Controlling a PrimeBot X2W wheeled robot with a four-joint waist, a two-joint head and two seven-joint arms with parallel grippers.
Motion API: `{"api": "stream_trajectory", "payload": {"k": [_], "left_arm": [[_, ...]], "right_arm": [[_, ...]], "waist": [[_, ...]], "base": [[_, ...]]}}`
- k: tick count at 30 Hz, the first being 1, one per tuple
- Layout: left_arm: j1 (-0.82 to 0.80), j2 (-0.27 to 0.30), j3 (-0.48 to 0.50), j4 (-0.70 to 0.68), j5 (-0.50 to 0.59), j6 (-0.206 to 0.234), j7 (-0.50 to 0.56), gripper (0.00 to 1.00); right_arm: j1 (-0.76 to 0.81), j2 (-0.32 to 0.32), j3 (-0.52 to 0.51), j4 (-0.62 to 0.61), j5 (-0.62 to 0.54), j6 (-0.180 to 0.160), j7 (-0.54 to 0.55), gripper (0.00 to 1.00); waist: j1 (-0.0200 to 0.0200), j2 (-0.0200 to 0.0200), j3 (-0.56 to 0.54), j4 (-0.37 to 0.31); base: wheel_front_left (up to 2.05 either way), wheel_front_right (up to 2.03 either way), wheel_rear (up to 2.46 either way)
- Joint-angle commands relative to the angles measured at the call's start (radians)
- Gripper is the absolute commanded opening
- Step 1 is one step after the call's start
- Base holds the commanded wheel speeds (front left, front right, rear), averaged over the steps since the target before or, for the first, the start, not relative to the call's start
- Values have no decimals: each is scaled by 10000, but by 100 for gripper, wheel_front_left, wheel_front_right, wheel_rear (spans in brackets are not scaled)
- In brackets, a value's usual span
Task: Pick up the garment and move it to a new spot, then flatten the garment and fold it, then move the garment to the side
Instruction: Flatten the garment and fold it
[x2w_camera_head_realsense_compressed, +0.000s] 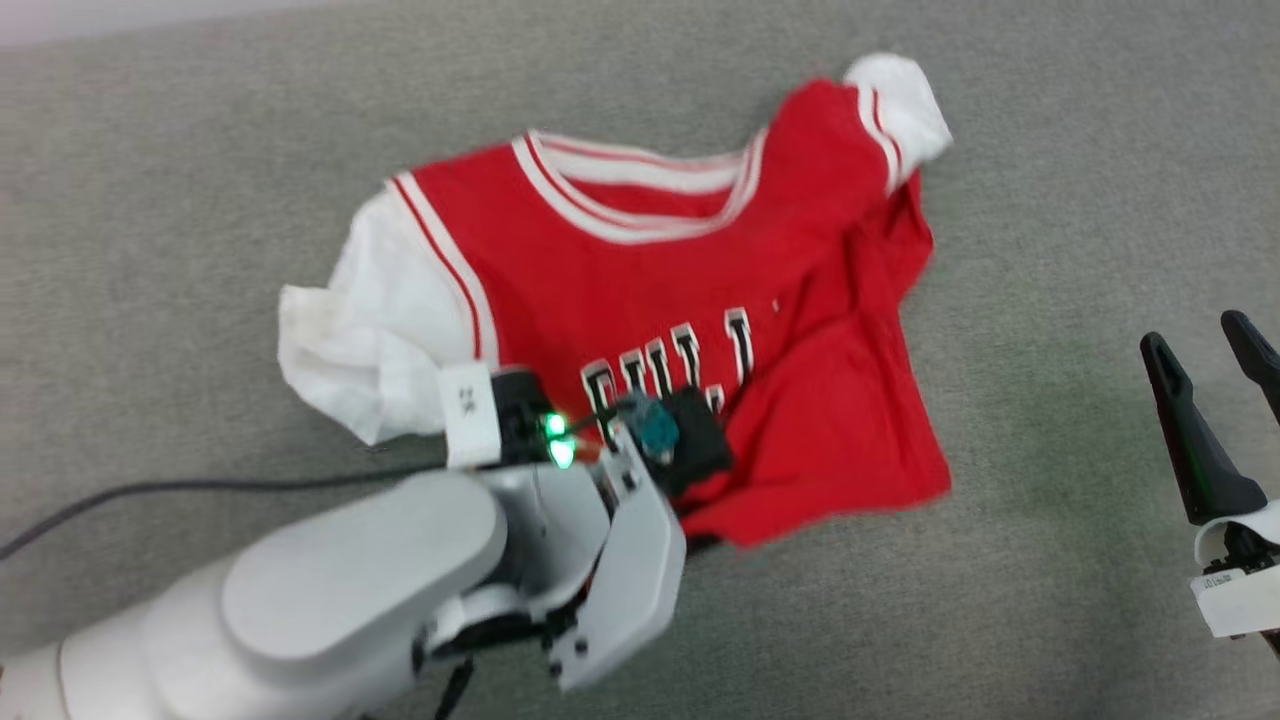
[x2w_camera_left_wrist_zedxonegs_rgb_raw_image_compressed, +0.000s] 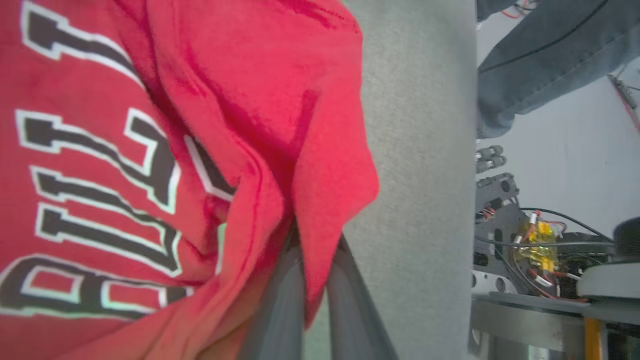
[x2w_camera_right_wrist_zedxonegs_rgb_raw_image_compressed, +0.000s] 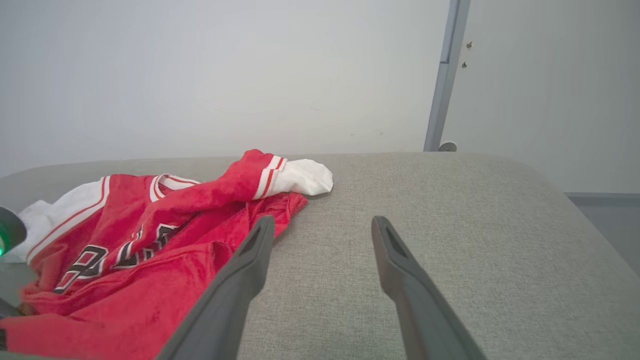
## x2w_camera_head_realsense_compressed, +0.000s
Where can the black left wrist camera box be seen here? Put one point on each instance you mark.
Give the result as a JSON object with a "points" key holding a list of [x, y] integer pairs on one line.
{"points": [[700, 445]]}

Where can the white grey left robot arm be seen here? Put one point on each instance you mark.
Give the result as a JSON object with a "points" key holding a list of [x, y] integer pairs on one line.
{"points": [[340, 580]]}

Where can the red and white basketball jersey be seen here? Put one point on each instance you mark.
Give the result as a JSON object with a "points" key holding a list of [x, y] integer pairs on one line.
{"points": [[650, 290]]}

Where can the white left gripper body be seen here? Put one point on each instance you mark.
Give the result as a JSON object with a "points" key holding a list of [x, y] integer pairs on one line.
{"points": [[635, 560]]}

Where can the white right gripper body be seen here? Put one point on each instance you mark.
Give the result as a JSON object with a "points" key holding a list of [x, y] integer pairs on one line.
{"points": [[1245, 590]]}

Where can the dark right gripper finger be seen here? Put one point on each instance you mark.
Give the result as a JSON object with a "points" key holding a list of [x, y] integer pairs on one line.
{"points": [[1260, 355], [1205, 465]]}

